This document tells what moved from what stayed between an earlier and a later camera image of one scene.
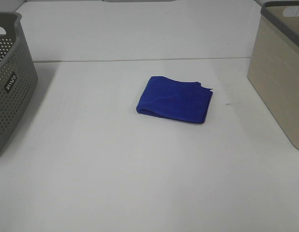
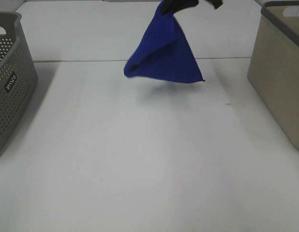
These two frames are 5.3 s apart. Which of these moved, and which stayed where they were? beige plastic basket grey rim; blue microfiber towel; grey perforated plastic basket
Moved: blue microfiber towel
Stayed: beige plastic basket grey rim; grey perforated plastic basket
